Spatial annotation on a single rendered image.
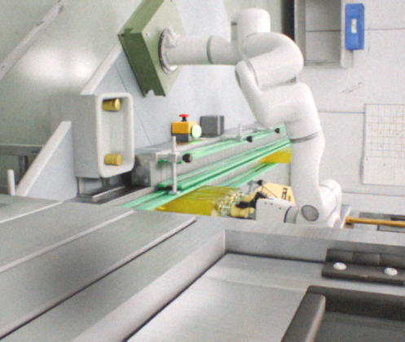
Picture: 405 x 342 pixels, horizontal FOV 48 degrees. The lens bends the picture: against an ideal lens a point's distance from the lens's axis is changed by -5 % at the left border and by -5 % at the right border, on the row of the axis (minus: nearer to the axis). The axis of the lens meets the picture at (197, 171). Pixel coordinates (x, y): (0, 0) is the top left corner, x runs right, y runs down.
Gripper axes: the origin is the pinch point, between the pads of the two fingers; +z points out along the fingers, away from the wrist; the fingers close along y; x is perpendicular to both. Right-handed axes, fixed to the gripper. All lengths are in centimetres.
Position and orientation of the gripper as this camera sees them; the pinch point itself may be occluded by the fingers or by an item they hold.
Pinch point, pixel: (243, 212)
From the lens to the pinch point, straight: 137.6
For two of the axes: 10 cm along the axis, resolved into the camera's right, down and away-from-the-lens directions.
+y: -0.2, -9.8, -1.7
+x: -6.2, 1.5, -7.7
